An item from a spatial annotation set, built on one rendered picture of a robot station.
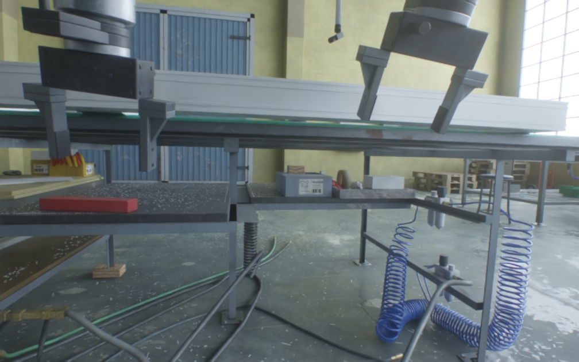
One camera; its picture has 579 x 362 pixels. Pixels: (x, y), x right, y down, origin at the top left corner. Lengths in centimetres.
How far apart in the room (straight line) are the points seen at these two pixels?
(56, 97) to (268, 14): 750
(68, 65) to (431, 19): 47
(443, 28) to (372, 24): 812
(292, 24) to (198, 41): 216
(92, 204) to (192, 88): 66
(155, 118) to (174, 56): 710
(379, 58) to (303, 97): 19
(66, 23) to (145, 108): 12
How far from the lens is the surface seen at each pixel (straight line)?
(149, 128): 45
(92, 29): 43
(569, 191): 559
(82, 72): 47
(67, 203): 118
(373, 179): 149
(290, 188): 138
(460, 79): 53
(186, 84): 58
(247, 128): 62
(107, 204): 111
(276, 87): 58
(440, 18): 47
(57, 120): 53
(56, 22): 41
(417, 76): 884
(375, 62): 46
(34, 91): 53
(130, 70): 44
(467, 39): 50
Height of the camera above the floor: 79
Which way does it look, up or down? 5 degrees down
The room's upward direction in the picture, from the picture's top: 1 degrees clockwise
